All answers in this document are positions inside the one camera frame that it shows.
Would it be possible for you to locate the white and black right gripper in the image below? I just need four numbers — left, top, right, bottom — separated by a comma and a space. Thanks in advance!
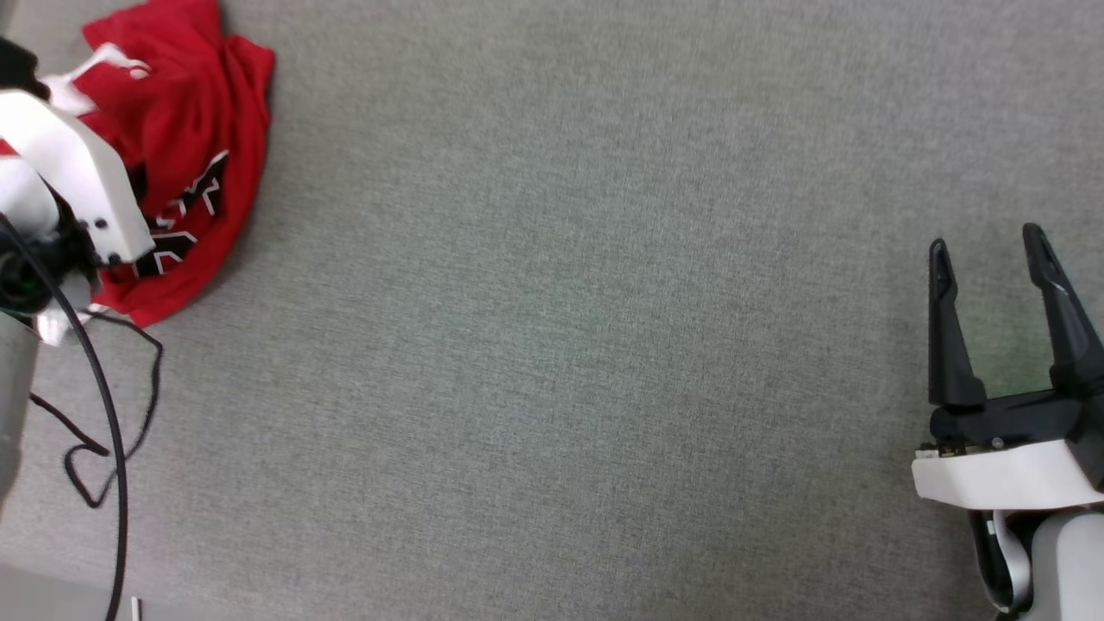
912, 223, 1104, 511

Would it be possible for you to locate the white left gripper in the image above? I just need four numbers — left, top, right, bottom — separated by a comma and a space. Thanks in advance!
0, 89, 158, 267

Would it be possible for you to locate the red shirt with white sleeves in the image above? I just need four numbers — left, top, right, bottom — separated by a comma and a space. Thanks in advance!
0, 0, 277, 329

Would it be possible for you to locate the white paper tag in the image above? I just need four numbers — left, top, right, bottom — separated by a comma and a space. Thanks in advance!
34, 302, 109, 348

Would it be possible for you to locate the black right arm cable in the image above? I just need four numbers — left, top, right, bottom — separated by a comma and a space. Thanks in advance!
970, 511, 1033, 618

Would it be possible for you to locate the thin black looped cable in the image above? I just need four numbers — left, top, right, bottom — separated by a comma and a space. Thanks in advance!
28, 309, 165, 510

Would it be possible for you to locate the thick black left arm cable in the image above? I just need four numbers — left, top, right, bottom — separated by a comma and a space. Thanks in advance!
0, 211, 130, 621

